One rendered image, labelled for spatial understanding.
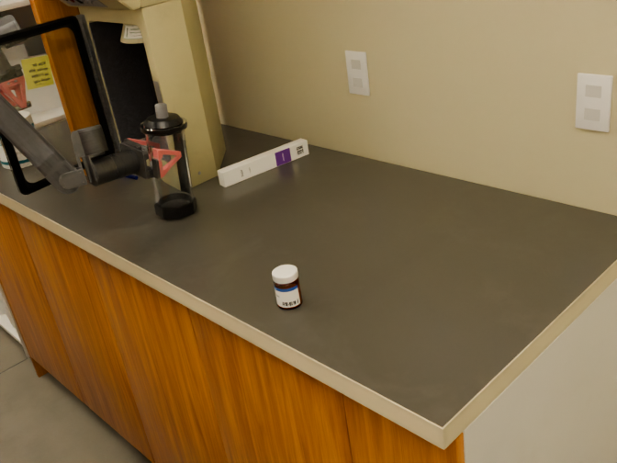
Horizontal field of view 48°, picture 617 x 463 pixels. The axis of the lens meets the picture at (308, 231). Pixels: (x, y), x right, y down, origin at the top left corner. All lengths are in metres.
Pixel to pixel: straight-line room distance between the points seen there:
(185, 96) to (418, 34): 0.60
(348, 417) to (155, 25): 1.03
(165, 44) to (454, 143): 0.74
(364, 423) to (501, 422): 0.22
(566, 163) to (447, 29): 0.39
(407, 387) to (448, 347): 0.11
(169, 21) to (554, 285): 1.08
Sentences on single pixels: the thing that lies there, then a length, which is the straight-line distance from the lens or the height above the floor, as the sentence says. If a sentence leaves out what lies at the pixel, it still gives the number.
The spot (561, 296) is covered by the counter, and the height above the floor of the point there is 0.94.
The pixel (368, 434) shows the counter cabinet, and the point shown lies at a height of 0.80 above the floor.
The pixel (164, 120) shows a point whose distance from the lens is 1.63.
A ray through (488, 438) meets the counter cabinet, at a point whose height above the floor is 0.84.
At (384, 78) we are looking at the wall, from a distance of 1.80.
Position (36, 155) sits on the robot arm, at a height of 1.19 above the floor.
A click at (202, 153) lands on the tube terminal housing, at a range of 1.87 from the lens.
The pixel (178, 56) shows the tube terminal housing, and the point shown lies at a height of 1.28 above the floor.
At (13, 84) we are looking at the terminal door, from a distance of 1.92.
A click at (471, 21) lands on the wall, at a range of 1.61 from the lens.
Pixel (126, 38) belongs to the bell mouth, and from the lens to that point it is 1.88.
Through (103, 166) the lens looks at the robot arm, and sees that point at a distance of 1.58.
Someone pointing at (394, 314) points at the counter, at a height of 0.94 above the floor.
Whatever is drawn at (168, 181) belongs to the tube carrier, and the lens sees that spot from 1.67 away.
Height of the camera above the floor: 1.64
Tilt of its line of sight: 27 degrees down
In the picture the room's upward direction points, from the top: 9 degrees counter-clockwise
